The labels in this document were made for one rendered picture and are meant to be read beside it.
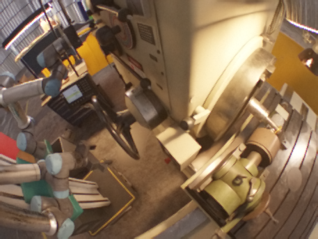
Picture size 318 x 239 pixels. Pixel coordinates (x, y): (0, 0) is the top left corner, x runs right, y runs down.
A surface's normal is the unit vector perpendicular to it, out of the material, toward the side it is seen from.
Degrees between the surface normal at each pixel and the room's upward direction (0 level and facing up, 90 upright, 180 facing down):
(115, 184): 0
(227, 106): 58
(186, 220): 0
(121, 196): 0
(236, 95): 47
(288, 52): 90
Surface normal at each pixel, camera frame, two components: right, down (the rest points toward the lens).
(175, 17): -0.72, 0.65
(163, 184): -0.14, -0.48
